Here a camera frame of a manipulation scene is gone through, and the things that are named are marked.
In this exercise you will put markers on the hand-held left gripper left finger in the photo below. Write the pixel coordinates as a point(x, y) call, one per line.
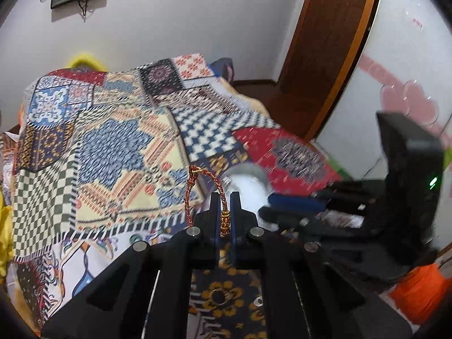
point(213, 219)

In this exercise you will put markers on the yellow cloth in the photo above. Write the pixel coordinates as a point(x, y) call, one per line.
point(5, 240)

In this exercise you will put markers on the brown wooden door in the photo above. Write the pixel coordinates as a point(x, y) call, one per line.
point(328, 53)

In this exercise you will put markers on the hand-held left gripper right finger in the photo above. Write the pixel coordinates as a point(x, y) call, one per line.
point(236, 219)

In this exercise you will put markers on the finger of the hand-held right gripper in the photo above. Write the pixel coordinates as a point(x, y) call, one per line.
point(296, 199)
point(282, 217)

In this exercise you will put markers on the white wardrobe with pink pattern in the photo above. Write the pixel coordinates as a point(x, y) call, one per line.
point(399, 60)

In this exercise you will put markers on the patchwork patterned blanket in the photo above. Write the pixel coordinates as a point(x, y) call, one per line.
point(116, 148)

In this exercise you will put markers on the person's right forearm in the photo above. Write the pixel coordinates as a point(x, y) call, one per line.
point(420, 293)

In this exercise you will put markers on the white round fluffy container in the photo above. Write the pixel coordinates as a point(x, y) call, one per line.
point(247, 190)

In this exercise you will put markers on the yellow pillow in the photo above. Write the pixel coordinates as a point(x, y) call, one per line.
point(86, 61)

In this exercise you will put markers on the dark blue pillow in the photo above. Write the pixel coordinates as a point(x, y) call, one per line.
point(223, 66)

